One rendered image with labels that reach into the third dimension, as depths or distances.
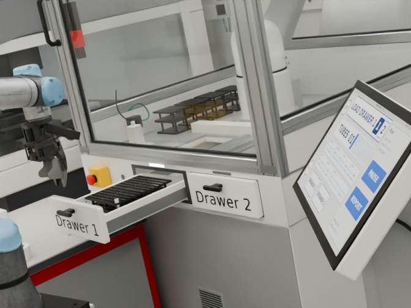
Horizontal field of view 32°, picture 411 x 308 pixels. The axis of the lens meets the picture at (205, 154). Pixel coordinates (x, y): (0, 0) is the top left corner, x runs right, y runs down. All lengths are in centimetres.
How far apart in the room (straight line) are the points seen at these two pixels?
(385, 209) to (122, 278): 135
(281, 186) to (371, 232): 68
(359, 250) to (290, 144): 71
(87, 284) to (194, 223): 41
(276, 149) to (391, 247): 53
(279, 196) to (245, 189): 11
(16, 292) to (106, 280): 68
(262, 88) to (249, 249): 52
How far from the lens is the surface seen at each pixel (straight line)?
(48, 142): 207
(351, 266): 131
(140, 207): 215
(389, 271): 153
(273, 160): 193
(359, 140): 151
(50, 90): 186
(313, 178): 166
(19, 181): 298
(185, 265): 242
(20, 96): 181
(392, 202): 128
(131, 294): 249
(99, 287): 241
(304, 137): 200
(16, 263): 178
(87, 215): 211
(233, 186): 205
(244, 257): 216
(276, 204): 198
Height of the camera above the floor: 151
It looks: 14 degrees down
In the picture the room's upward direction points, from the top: 11 degrees counter-clockwise
